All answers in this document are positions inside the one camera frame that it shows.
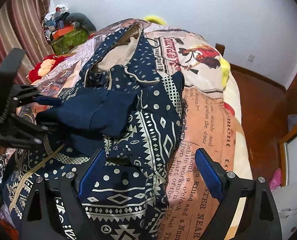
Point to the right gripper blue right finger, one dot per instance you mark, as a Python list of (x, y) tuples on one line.
[(224, 189)]

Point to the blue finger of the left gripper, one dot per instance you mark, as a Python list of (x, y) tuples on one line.
[(48, 127), (47, 100)]

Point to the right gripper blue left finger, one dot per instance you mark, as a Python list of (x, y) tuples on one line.
[(77, 186)]

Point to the navy patterned hooded garment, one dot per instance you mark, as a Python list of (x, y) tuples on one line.
[(120, 105)]

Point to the clutter pile of clothes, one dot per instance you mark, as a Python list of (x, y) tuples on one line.
[(52, 21)]

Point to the red plush toy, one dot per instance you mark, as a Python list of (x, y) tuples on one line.
[(44, 67)]

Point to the pink slipper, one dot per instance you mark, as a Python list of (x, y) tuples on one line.
[(276, 180)]

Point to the green patterned storage box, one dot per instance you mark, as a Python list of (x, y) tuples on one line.
[(67, 42)]

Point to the orange box on pile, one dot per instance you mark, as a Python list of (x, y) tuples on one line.
[(63, 31)]

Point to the printed newspaper pattern bedspread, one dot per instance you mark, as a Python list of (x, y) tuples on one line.
[(207, 122)]

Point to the red gold striped curtain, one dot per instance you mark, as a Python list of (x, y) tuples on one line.
[(21, 27)]

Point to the grey plush pillow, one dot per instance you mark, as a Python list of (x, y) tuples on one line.
[(84, 22)]

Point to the white wall socket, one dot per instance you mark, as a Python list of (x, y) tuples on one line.
[(251, 58)]

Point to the wooden bed post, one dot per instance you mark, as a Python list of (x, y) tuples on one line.
[(220, 48)]

